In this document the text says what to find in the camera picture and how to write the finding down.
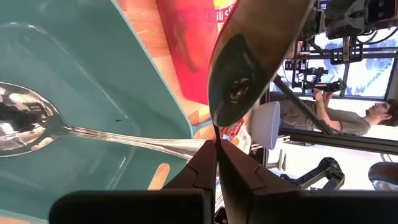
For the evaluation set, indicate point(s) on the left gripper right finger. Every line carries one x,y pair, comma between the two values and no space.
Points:
280,205

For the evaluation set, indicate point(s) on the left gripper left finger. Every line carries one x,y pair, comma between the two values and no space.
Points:
130,208

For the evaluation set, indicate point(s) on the blue white ramen packet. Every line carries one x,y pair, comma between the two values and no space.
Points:
237,137

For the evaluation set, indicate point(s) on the silver utensil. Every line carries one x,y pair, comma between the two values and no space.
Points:
242,62

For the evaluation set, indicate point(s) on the metal spoon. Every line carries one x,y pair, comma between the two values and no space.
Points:
25,118

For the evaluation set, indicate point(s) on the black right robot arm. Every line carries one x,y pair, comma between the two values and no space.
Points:
348,15

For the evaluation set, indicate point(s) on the black background robot rig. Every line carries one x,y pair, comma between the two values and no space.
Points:
323,84

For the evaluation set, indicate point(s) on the blue bowl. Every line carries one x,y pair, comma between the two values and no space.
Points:
265,124

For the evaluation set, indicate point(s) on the person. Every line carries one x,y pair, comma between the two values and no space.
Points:
342,121

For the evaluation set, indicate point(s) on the dark chair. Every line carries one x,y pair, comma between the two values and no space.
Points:
384,175

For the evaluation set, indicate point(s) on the red plastic tray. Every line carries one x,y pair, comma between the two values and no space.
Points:
189,46

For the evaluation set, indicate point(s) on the teal plastic tray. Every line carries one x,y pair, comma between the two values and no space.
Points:
93,46

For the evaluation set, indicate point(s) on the black metal rig frame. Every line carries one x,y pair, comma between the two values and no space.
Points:
345,53

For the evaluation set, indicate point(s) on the black bracket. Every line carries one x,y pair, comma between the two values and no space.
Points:
326,174

